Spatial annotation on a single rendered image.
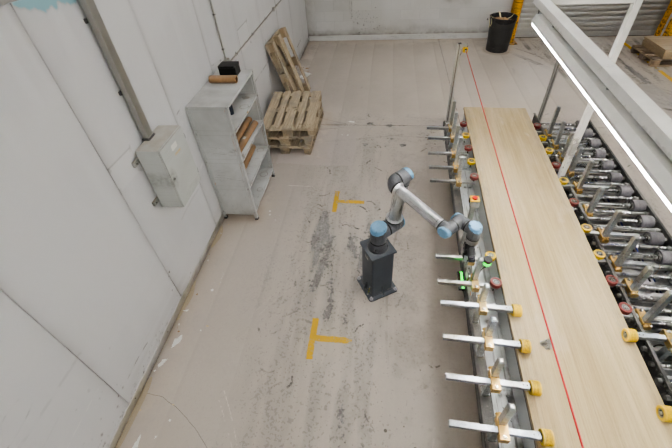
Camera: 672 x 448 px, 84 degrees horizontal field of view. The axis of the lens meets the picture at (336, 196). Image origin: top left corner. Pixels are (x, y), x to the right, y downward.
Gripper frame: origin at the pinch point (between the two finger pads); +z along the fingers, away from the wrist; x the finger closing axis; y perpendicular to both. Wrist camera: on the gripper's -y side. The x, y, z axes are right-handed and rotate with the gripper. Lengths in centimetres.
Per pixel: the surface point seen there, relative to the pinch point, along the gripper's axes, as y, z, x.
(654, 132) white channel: -49, -143, -37
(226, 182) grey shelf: 123, 42, 246
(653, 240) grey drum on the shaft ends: 53, 18, -155
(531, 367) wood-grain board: -69, 11, -32
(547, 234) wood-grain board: 44, 11, -70
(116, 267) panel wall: -37, -6, 260
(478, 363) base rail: -61, 31, -6
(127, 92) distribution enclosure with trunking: 48, -106, 256
